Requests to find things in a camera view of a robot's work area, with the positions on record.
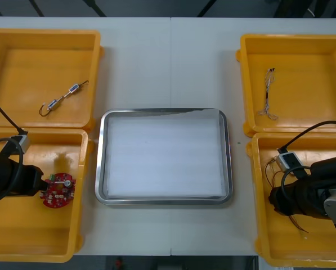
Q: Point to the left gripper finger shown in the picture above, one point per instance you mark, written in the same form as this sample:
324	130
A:
42	193
45	183

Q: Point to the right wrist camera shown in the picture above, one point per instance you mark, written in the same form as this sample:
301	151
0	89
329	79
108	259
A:
288	161

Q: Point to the white sheet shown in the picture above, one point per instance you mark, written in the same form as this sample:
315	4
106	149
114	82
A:
165	154

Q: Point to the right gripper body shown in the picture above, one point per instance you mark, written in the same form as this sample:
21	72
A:
287	199

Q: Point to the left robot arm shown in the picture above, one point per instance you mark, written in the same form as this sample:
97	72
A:
1	177

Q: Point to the steel tray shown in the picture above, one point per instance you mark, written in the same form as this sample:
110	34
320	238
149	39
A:
98	168

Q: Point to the black metal leg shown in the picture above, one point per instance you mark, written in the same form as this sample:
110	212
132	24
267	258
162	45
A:
96	8
205	8
37	8

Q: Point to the round red circuit board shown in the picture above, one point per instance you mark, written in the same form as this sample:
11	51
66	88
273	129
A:
58	198

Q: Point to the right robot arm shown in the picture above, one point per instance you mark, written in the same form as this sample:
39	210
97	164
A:
335	202

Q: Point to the yellow-orange plastic bin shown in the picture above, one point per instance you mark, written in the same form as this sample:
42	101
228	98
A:
21	64
29	233
286	247
302	84

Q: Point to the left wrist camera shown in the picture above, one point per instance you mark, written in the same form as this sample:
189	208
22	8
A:
20	142

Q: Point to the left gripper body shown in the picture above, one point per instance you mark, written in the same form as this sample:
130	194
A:
29	181

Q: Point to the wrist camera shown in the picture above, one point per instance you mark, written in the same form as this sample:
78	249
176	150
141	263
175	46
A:
288	161
20	142

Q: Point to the small metal solenoid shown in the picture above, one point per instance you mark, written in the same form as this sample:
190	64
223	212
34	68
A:
53	104
73	88

